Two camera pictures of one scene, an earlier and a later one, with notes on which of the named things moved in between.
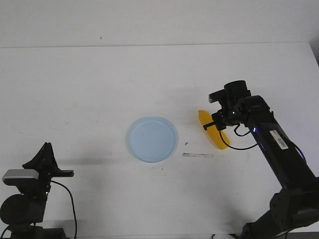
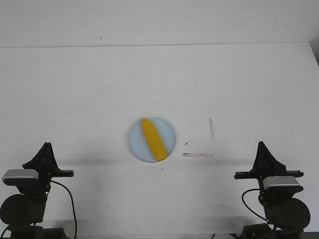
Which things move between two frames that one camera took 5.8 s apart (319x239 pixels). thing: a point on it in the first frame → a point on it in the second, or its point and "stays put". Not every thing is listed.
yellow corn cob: [213, 134] → [157, 147]
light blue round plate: [152, 139] stays put
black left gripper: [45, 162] stays put
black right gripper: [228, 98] → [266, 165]
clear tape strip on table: [196, 155] stays put
